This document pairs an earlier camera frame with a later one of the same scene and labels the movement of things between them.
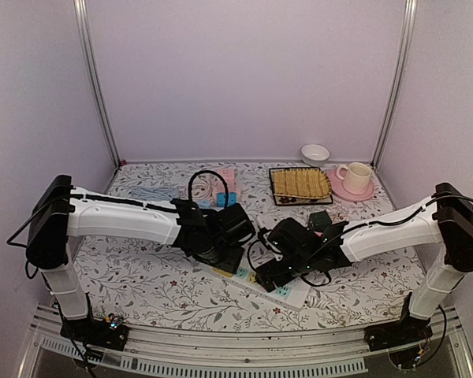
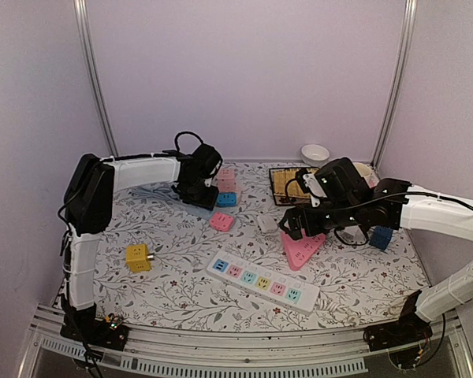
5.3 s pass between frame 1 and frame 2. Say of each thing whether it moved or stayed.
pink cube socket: stayed
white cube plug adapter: stayed
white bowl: stayed
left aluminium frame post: stayed
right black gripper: moved
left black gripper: moved
